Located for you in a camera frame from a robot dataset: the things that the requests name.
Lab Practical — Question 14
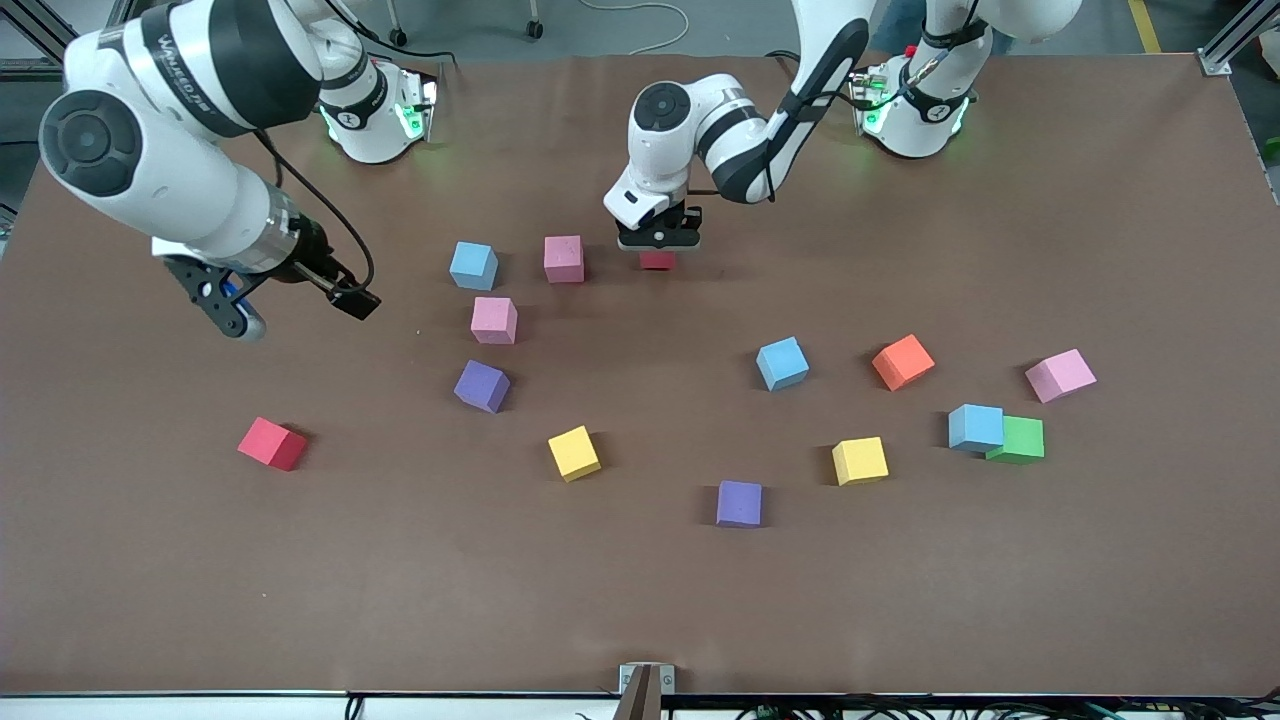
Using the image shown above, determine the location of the blue foam cube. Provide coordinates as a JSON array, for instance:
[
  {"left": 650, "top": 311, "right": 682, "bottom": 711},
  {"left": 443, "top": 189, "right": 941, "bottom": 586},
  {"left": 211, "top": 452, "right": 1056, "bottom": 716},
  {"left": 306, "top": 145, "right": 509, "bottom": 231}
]
[
  {"left": 755, "top": 336, "right": 811, "bottom": 393},
  {"left": 449, "top": 241, "right": 499, "bottom": 292},
  {"left": 947, "top": 403, "right": 1005, "bottom": 454}
]

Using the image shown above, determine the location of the pink foam cube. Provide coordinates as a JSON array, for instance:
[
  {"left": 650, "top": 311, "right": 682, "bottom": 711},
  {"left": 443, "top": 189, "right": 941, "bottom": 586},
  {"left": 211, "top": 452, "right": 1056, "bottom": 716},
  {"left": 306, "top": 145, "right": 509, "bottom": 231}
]
[
  {"left": 1024, "top": 348, "right": 1098, "bottom": 405},
  {"left": 543, "top": 235, "right": 585, "bottom": 284},
  {"left": 471, "top": 296, "right": 519, "bottom": 346}
]

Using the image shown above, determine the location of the purple foam cube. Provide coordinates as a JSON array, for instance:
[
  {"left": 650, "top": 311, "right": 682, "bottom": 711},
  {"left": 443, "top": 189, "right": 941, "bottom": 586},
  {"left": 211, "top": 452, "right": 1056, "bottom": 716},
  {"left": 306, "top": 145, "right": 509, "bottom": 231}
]
[
  {"left": 715, "top": 480, "right": 764, "bottom": 529},
  {"left": 453, "top": 359, "right": 512, "bottom": 415}
]

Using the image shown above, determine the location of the yellow foam cube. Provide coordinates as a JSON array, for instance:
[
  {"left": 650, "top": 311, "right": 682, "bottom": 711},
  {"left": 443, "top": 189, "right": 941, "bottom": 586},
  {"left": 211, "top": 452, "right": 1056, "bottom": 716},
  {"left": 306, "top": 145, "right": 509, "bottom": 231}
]
[
  {"left": 831, "top": 436, "right": 890, "bottom": 487},
  {"left": 547, "top": 425, "right": 603, "bottom": 484}
]

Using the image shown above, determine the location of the orange foam cube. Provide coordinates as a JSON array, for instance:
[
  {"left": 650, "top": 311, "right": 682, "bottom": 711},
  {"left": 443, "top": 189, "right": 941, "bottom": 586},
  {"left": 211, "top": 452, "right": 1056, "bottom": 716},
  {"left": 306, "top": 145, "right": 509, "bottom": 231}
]
[{"left": 871, "top": 334, "right": 937, "bottom": 392}]

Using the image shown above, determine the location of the green foam cube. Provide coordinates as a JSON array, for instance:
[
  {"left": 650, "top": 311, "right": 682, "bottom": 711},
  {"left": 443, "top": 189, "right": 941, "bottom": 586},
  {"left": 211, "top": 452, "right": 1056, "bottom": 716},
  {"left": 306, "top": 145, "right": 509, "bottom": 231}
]
[{"left": 985, "top": 415, "right": 1046, "bottom": 466}]

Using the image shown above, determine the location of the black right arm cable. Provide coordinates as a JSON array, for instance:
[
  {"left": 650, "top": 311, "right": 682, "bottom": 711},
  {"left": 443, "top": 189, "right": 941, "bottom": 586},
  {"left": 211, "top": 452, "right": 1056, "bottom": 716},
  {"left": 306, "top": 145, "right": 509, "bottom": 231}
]
[{"left": 250, "top": 125, "right": 379, "bottom": 296}]

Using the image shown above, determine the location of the white floor cable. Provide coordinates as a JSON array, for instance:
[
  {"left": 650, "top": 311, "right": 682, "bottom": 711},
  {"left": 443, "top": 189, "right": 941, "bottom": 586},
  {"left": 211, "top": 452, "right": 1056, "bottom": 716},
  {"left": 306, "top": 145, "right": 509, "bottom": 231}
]
[{"left": 578, "top": 0, "right": 691, "bottom": 56}]

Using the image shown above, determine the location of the aluminium frame profile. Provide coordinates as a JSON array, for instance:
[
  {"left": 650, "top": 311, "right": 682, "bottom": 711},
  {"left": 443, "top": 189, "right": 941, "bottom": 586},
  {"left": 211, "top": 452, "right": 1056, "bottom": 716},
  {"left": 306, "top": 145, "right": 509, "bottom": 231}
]
[
  {"left": 0, "top": 0, "right": 136, "bottom": 83},
  {"left": 1195, "top": 0, "right": 1280, "bottom": 77}
]

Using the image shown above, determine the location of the white table edge rail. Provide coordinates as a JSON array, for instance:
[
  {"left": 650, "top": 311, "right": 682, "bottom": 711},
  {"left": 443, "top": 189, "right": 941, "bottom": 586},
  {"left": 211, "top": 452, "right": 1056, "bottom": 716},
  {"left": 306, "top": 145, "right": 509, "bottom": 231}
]
[{"left": 0, "top": 690, "right": 1280, "bottom": 720}]

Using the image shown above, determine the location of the metal table edge bracket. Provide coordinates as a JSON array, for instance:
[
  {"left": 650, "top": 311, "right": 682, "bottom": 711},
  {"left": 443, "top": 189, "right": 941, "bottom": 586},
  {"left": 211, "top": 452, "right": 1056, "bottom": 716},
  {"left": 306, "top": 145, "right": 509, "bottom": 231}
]
[{"left": 618, "top": 662, "right": 676, "bottom": 720}]

